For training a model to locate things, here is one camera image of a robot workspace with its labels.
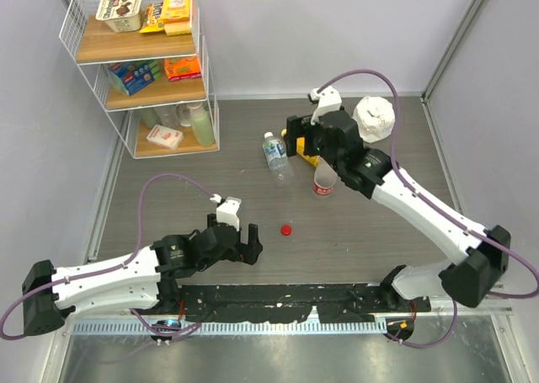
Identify clear bottle blue white label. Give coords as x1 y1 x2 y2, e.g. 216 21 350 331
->
262 132 294 188

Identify red bottle cap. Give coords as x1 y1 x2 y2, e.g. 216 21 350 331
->
280 225 292 236

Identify clear bottle red label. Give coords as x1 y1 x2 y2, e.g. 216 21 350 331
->
313 158 338 197

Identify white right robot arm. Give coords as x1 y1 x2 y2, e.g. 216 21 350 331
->
285 110 510 311

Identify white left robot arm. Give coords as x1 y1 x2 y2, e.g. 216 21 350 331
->
22 214 263 337

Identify yellow juice bottle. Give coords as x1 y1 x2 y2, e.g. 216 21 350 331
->
280 129 320 168

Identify green drink bottle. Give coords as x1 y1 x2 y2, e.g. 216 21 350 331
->
187 102 215 147

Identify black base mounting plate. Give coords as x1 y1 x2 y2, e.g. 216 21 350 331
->
168 284 431 324

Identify white pink tissue pack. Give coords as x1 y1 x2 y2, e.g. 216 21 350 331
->
146 125 184 151

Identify clear bottles on bottom shelf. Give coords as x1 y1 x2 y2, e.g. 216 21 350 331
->
139 104 191 129

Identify orange snack box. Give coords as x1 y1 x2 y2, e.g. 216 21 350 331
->
163 56 201 82

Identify blue green box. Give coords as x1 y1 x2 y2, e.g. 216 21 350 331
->
107 60 161 97

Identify yellow orange cracker box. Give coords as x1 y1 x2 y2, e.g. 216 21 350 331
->
161 0 192 36

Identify yellow snack bag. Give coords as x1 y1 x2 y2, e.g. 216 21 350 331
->
139 3 164 34

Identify white yogurt tub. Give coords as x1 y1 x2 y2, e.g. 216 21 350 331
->
95 0 142 33

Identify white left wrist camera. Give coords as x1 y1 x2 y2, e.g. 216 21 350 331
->
210 194 242 231

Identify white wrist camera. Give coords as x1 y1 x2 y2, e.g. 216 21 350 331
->
308 86 342 125
210 194 242 231

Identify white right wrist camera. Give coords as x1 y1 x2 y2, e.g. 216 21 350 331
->
308 86 342 125

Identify white slotted cable duct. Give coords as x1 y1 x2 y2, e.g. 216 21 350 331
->
72 317 387 336

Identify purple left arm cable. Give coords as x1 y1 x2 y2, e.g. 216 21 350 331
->
0 173 220 341

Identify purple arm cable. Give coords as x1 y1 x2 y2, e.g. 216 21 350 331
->
0 173 220 341
318 68 539 348

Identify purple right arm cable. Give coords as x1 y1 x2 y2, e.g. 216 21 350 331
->
318 68 539 348

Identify white wire shelf rack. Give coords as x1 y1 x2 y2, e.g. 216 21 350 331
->
60 0 220 159

